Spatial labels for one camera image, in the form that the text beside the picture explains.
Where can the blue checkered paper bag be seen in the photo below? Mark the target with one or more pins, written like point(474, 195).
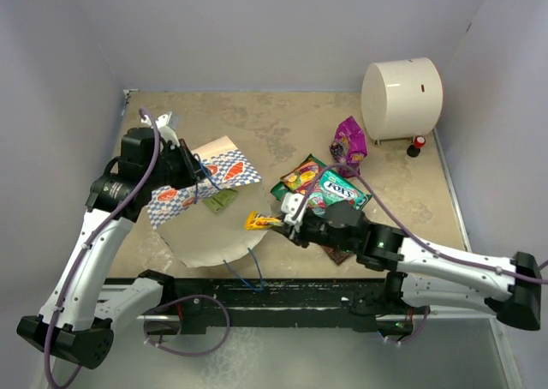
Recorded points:
point(197, 236)

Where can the teal mint candy bag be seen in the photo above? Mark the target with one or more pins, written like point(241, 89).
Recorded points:
point(332, 188)

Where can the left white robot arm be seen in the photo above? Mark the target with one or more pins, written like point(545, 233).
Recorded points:
point(73, 325)

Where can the colourful candy bag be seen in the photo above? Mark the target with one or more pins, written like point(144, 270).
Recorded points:
point(299, 179)

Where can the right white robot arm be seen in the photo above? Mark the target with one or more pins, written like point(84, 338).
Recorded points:
point(422, 273)

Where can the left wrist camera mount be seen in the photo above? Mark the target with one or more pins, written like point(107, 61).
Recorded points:
point(166, 125)

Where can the dark green snack bag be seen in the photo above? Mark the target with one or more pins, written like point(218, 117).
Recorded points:
point(279, 189)

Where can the aluminium frame rail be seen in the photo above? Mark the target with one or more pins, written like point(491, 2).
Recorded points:
point(440, 312)

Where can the white cylindrical container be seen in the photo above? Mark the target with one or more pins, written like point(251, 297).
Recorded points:
point(401, 99)

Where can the yellow M&M's packet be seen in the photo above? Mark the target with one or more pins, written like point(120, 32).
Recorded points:
point(258, 221)

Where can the red black button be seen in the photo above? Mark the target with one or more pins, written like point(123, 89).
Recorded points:
point(414, 149)

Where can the purple snack bag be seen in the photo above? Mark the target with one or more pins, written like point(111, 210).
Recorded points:
point(348, 146)

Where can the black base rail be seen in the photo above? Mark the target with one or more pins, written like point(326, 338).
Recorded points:
point(360, 304)

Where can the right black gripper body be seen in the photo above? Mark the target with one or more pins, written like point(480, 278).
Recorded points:
point(314, 229)

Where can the brown chocolate snack bag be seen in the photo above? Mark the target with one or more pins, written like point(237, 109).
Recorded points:
point(337, 256)

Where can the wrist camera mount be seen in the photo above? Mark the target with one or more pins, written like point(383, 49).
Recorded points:
point(166, 125)
point(292, 208)

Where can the green snack pack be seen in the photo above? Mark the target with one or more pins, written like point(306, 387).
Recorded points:
point(220, 200)

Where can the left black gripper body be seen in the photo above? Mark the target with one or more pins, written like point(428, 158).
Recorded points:
point(175, 169)

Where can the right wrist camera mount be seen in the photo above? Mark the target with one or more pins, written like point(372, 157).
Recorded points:
point(292, 208)

